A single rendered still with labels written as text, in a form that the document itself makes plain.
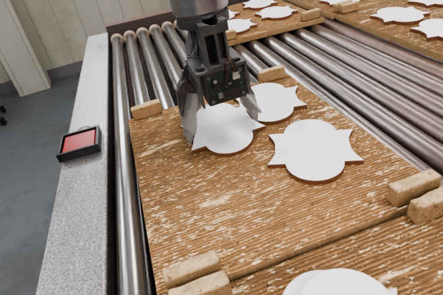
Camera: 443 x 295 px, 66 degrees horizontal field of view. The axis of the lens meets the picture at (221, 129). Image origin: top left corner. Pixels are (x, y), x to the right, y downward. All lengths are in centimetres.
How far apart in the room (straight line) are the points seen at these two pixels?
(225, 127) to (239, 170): 10
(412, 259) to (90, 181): 46
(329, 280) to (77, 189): 41
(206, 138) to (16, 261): 159
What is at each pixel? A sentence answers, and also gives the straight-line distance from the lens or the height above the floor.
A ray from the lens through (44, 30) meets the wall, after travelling 408.
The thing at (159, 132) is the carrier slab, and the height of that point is 94.
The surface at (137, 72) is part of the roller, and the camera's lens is 97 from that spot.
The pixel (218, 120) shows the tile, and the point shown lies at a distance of 59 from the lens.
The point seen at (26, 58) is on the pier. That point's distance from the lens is 391.
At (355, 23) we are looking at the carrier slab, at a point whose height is 93.
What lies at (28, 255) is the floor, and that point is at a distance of 201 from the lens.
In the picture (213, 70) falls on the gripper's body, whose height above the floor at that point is 108.
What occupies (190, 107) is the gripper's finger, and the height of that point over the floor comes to 101.
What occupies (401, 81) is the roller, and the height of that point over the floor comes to 92.
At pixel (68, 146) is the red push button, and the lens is 70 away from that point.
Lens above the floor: 125
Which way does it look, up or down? 32 degrees down
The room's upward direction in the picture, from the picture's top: 11 degrees counter-clockwise
